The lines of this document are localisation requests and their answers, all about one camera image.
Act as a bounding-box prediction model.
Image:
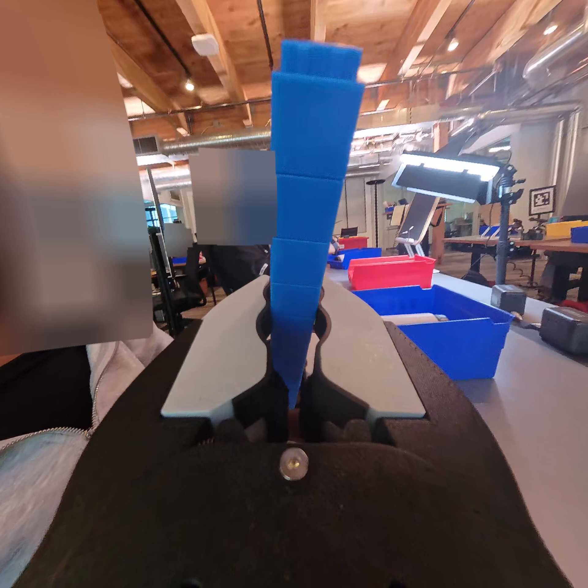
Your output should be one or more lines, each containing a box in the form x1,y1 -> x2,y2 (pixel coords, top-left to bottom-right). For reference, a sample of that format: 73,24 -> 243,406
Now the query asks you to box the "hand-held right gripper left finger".
161,275 -> 285,421

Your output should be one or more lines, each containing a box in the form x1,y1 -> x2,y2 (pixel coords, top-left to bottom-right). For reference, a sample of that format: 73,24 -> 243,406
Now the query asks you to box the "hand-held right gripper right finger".
301,277 -> 429,420

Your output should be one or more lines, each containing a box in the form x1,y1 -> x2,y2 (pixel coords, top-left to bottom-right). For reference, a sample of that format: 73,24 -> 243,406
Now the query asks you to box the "blue segmented plastic stick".
270,39 -> 366,410

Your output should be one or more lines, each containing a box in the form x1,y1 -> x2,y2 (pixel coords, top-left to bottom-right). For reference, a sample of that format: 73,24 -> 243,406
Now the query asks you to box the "grey desk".
325,264 -> 588,588

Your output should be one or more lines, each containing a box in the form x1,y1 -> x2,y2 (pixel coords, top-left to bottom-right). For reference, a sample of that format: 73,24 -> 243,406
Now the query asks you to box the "black office chair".
154,247 -> 208,319

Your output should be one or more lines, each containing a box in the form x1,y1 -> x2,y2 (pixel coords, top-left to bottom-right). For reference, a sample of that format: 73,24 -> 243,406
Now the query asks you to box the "large blue plastic bin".
351,284 -> 515,381

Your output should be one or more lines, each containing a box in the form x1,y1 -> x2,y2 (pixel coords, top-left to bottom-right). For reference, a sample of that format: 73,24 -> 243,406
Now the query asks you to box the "small blue plastic bin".
327,247 -> 383,271

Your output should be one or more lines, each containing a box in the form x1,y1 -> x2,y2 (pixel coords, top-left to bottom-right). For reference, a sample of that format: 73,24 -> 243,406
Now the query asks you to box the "tilted panel on white stand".
396,193 -> 440,259

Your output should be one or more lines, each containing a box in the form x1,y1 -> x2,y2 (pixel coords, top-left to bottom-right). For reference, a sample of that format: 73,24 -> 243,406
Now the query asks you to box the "black floor lamp pole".
367,178 -> 383,250

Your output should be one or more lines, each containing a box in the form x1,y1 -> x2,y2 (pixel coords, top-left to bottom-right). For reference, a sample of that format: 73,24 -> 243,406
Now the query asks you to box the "small black box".
490,284 -> 528,316

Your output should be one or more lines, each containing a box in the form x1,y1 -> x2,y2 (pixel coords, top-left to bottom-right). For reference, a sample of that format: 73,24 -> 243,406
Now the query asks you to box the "wooden table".
442,233 -> 588,295

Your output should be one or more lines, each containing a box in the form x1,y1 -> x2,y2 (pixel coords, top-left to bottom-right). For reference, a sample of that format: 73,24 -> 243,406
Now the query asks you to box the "black shirt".
0,345 -> 101,443

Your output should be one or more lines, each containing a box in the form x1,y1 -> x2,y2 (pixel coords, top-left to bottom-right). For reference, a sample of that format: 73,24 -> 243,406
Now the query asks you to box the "black light stand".
492,163 -> 527,286

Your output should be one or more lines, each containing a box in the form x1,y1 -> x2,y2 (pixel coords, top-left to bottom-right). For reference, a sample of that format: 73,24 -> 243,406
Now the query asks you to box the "led light panel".
391,151 -> 504,205

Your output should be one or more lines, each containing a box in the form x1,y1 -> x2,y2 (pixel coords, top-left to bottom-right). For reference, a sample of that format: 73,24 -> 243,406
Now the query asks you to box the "large black box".
539,306 -> 588,356

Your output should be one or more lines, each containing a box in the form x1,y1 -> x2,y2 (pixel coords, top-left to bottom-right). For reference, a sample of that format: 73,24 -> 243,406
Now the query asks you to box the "grey zip hoodie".
0,330 -> 176,588

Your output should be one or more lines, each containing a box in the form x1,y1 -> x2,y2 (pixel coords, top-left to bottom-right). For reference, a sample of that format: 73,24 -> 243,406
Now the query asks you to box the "small black white tag sign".
528,186 -> 558,217

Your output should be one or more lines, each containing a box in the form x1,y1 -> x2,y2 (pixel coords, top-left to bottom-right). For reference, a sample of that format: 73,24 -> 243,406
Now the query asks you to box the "yellow plastic bin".
545,220 -> 588,244

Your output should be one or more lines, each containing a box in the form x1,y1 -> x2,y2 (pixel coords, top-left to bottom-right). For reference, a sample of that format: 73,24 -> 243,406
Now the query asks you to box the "white ceiling access point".
191,33 -> 221,57

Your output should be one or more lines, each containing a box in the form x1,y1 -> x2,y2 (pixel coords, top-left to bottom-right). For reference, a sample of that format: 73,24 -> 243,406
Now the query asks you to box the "silver ventilation duct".
158,128 -> 273,158

